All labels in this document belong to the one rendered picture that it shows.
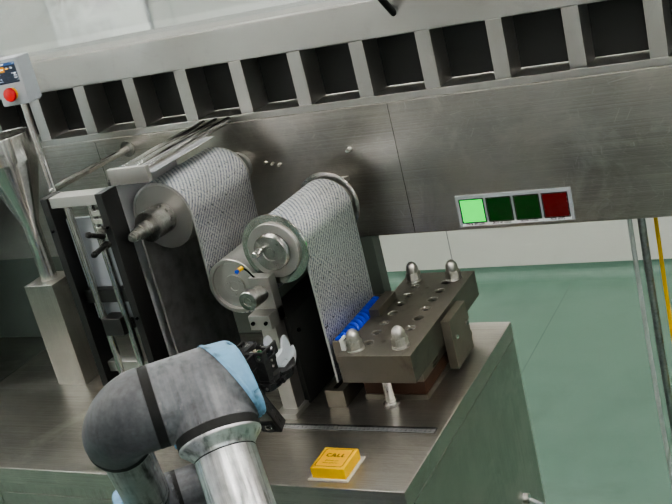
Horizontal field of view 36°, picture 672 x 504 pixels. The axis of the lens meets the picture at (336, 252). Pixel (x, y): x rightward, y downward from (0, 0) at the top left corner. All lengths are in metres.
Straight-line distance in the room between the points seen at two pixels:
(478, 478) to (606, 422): 1.57
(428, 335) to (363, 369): 0.15
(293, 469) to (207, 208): 0.58
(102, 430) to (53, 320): 1.20
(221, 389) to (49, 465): 0.98
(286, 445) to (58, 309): 0.76
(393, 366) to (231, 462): 0.72
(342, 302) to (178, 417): 0.85
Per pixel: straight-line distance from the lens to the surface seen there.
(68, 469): 2.29
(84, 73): 2.64
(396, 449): 1.98
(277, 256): 2.07
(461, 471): 2.10
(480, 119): 2.18
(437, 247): 5.03
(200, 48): 2.43
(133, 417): 1.41
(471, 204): 2.24
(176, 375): 1.41
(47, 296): 2.59
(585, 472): 3.47
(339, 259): 2.19
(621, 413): 3.76
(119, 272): 2.15
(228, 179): 2.29
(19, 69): 2.33
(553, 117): 2.14
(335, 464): 1.94
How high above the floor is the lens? 1.90
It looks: 19 degrees down
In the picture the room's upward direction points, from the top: 14 degrees counter-clockwise
